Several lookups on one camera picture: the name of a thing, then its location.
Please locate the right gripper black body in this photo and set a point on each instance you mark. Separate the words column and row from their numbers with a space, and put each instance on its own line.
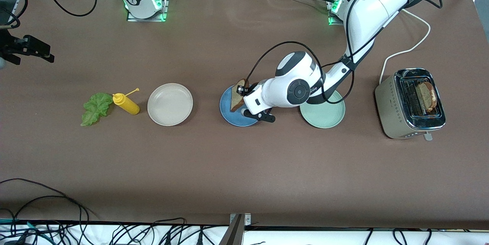
column 12, row 45

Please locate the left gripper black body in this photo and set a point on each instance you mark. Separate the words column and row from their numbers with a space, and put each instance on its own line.
column 249, row 90

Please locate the brown bread slice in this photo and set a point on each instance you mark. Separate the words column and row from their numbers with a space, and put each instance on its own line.
column 236, row 103
column 424, row 96

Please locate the green lettuce leaf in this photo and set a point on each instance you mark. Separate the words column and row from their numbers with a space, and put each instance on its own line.
column 95, row 107

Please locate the yellow mustard squeeze bottle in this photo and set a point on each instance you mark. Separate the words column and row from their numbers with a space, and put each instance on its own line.
column 128, row 105

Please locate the blue round plate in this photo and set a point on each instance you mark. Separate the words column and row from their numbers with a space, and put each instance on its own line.
column 237, row 119

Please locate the beige round plate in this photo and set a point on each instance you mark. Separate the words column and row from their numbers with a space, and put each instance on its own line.
column 170, row 104

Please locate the pale green round plate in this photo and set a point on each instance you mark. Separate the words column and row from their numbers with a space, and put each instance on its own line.
column 324, row 117

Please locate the silver two-slot toaster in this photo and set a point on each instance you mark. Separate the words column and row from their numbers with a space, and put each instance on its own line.
column 386, row 103

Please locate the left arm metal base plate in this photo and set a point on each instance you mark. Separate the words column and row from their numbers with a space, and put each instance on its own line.
column 336, row 24

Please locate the metal corner bracket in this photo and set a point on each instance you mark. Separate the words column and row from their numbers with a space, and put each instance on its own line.
column 246, row 218

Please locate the aluminium profile post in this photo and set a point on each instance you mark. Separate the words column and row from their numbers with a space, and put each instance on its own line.
column 233, row 235

